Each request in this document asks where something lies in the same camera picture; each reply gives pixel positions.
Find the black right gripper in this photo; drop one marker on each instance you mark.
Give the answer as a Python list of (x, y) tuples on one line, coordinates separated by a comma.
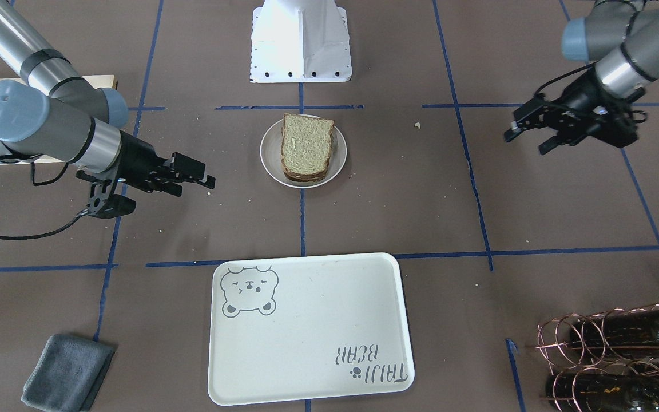
[(137, 158)]

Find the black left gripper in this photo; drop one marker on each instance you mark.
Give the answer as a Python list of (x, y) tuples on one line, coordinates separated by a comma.
[(582, 95)]

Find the bread slice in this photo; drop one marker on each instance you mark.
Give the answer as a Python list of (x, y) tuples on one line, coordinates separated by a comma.
[(306, 145), (305, 178)]

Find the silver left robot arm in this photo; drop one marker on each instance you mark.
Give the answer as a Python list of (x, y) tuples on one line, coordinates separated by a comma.
[(619, 44)]

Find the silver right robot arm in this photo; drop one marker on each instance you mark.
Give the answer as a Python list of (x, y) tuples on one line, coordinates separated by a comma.
[(51, 110)]

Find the cream bear serving tray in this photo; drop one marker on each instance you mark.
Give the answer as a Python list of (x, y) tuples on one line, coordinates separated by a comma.
[(308, 327)]

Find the white round plate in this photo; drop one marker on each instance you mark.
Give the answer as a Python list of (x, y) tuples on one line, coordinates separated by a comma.
[(270, 155)]

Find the grey folded cloth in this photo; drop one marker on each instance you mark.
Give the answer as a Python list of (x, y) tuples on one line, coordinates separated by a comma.
[(68, 375)]

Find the upper dark wine bottle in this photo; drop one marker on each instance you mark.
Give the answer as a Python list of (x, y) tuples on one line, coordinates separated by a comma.
[(631, 335)]

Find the dark wine bottle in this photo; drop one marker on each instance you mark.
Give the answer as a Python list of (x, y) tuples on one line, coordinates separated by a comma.
[(591, 391), (631, 335)]

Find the lower dark wine bottle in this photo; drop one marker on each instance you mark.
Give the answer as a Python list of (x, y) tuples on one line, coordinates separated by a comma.
[(591, 391)]

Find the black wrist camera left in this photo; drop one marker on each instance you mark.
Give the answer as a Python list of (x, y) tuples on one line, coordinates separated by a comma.
[(616, 127)]

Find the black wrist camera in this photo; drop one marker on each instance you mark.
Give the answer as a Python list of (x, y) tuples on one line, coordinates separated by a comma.
[(616, 127), (103, 201)]

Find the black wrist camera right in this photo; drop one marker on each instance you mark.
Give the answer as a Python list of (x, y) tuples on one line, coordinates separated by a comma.
[(103, 201)]

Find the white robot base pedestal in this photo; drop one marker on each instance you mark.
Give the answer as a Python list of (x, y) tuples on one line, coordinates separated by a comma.
[(300, 42)]

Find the copper wire bottle rack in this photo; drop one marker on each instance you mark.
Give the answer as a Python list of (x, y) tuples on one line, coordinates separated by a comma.
[(554, 345)]

